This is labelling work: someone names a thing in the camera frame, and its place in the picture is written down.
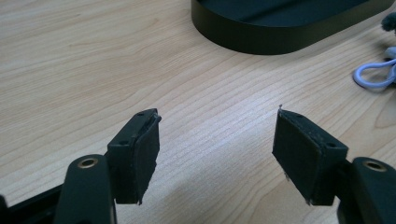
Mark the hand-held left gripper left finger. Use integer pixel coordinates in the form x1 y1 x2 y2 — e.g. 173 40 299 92
106 107 163 205

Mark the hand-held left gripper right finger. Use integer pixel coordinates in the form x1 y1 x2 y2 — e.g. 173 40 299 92
272 104 349 206

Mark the black oval tray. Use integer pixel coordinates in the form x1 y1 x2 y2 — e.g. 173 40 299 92
191 0 396 56

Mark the dark grey fuzzy pom-pom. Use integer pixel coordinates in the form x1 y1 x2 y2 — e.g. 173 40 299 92
381 12 396 33

